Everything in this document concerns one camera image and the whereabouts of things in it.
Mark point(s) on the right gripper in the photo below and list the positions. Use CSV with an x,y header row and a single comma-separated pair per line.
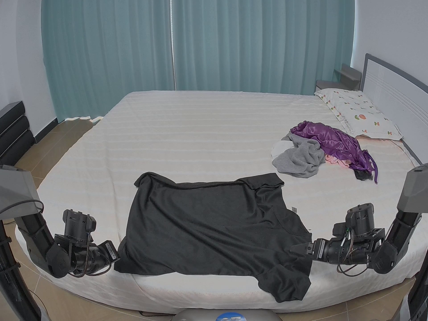
x,y
322,250

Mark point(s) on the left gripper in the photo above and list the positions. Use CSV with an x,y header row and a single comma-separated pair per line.
x,y
112,251

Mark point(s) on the black T-shirt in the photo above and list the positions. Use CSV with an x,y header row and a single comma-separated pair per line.
x,y
207,232

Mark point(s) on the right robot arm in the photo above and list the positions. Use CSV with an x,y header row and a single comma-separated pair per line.
x,y
404,226

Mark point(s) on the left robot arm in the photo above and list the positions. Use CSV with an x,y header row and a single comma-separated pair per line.
x,y
33,236

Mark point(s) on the grey garment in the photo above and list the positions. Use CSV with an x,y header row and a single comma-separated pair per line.
x,y
301,161

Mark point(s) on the pink garment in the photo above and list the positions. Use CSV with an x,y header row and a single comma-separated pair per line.
x,y
334,160

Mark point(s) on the small black garment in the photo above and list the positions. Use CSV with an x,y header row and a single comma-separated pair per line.
x,y
363,175

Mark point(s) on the white garment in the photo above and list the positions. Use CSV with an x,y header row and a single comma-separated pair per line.
x,y
279,150

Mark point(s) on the purple garment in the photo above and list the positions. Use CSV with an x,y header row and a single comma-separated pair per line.
x,y
337,142

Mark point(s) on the bed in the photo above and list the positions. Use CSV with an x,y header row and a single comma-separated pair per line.
x,y
200,139

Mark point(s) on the white printed pillow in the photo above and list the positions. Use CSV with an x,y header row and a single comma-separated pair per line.
x,y
357,112

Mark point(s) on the black chest of drawers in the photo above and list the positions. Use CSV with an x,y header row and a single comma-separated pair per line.
x,y
13,132

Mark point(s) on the grey bedside table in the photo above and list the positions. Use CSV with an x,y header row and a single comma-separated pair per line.
x,y
341,85

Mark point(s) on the blue-green curtain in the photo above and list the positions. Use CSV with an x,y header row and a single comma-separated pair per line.
x,y
107,45
260,35

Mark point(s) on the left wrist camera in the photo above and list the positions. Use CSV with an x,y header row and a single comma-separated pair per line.
x,y
91,225

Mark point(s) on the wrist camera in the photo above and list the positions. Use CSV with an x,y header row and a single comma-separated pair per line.
x,y
91,225
339,229

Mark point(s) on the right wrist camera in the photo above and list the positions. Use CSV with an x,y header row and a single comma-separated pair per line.
x,y
339,229

